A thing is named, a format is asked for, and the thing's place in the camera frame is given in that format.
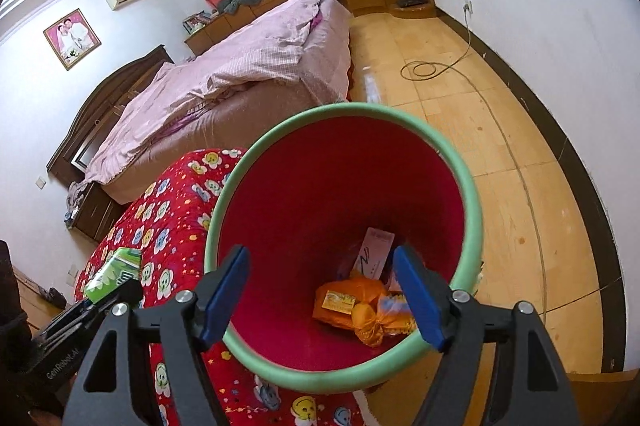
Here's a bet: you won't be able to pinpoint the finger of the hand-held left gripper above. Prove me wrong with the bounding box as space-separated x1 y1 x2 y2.
95 277 146 318

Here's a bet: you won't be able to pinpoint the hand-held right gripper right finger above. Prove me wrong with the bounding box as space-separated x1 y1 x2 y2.
391 245 581 426

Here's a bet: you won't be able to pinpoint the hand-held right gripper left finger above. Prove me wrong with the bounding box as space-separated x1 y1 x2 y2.
62 245 251 426

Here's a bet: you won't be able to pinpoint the green carton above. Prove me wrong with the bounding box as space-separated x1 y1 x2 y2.
84 248 143 302

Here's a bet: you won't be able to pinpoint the orange plastic bag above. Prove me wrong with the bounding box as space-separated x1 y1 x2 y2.
350 273 419 348

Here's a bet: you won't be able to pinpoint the white and blue box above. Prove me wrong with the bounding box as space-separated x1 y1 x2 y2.
356 227 396 280

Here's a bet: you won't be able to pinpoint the red bin with green rim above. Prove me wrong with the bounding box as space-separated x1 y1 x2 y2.
204 102 484 396

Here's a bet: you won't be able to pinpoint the dark slippers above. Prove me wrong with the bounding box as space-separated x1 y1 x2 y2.
37 287 67 307

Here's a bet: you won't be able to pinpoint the person's dark clothing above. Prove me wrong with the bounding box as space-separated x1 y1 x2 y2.
0 240 32 426

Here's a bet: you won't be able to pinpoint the red flower printed blanket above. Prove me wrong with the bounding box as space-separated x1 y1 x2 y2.
74 147 372 426

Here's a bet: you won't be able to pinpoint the dark wooden nightstand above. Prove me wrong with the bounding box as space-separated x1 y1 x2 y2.
65 183 127 243

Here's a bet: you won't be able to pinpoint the pile of pale clothes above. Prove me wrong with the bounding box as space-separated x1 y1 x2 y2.
64 180 91 225

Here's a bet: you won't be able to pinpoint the bed with pink blanket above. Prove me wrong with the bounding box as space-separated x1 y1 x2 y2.
85 0 354 205

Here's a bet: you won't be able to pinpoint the dark wooden headboard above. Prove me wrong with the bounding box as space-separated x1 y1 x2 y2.
46 44 174 188

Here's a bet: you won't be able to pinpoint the pink duvet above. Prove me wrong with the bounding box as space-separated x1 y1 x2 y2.
85 0 327 185

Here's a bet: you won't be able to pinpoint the grey clothes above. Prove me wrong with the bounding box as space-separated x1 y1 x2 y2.
217 0 271 15

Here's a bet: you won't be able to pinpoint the coiled floor cable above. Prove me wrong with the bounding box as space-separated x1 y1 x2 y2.
400 8 474 82

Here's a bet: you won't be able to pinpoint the framed wall photo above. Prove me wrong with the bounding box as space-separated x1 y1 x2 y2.
43 8 102 72

